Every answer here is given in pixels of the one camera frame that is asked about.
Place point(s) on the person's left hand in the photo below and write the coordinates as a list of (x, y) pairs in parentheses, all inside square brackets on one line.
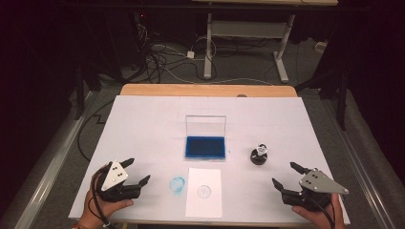
[(95, 208)]

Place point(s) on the black round stamp cap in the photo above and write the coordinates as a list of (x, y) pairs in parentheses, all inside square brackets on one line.
[(258, 160)]

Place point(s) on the grey metal floor rail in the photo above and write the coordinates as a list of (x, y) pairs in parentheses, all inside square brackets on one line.
[(47, 171), (359, 165)]

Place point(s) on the person's right hand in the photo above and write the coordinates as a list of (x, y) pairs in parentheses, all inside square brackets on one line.
[(324, 219)]

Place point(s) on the black stand leg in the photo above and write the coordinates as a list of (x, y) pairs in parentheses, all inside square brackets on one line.
[(342, 101)]

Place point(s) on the white power adapter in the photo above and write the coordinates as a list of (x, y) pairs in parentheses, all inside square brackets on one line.
[(190, 54)]

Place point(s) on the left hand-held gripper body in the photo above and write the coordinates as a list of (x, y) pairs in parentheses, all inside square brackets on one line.
[(114, 178)]

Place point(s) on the white metal desk frame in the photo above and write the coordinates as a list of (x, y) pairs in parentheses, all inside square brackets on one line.
[(248, 29)]

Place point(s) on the wooden table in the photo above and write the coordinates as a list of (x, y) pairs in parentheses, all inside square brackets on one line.
[(178, 90)]

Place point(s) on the large white table cover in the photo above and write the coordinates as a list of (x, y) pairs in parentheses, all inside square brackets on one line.
[(149, 127)]

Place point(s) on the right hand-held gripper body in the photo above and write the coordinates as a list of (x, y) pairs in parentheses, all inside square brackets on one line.
[(320, 186)]

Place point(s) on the white paper sheet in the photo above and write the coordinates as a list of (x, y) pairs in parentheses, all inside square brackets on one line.
[(203, 203)]

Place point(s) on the blue ink pad clear lid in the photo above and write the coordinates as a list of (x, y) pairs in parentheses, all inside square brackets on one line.
[(205, 147)]

